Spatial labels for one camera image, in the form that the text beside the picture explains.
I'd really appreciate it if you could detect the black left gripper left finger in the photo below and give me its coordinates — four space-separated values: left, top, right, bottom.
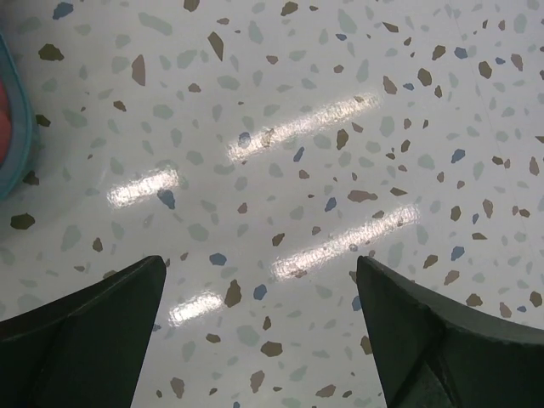
1 256 166 407

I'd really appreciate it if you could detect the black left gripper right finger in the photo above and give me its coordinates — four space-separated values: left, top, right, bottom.
356 256 543 407

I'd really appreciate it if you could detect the teal laundry basket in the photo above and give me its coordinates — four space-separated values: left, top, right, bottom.
1 36 40 199

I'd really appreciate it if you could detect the pink t shirt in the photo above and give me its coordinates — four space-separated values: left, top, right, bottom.
0 82 12 164

